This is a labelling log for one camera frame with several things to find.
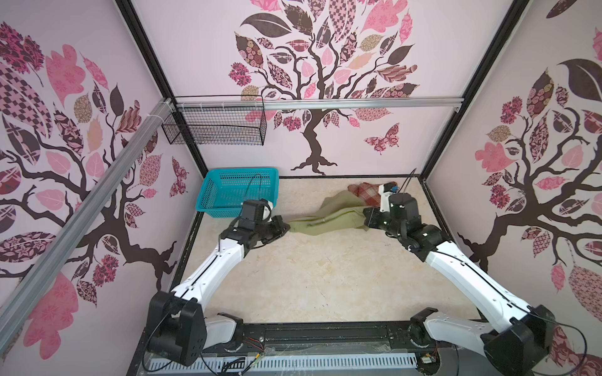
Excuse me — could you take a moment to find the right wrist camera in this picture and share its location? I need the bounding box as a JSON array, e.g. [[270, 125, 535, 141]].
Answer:
[[378, 182, 399, 212]]

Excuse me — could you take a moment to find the white slotted cable duct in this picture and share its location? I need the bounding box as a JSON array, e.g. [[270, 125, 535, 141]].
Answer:
[[147, 353, 417, 375]]

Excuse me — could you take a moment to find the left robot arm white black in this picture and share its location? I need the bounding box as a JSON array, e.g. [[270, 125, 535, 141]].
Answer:
[[145, 199, 290, 366]]

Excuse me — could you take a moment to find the aluminium rail back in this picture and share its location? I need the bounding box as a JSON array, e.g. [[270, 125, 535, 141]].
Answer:
[[178, 97, 463, 111]]

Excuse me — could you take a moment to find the aluminium rail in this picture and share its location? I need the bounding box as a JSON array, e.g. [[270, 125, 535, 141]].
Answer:
[[178, 97, 463, 111], [1, 98, 172, 350]]

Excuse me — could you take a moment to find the teal plastic basket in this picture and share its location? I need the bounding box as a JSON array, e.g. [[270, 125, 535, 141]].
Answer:
[[195, 168, 279, 218]]

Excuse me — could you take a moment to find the olive green skirt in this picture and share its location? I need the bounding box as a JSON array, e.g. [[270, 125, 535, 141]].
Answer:
[[287, 191, 368, 236]]

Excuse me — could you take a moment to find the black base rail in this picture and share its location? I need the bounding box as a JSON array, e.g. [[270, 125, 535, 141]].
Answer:
[[126, 319, 535, 376]]

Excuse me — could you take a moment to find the aluminium rail left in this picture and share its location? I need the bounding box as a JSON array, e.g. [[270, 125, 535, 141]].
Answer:
[[1, 98, 172, 350]]

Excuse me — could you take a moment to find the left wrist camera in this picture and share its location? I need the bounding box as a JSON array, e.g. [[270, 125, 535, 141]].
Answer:
[[260, 199, 274, 222]]

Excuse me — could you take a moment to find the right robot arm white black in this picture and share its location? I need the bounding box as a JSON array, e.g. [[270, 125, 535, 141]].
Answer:
[[363, 192, 556, 375]]

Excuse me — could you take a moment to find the red plaid skirt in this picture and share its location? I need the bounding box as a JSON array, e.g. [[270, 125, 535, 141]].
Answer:
[[347, 183, 381, 207]]

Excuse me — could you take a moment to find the black wire basket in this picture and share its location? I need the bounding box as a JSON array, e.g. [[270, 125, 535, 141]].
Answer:
[[162, 94, 267, 146]]

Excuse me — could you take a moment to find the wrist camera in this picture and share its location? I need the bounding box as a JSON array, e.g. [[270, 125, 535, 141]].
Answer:
[[378, 182, 399, 212], [260, 199, 274, 222]]

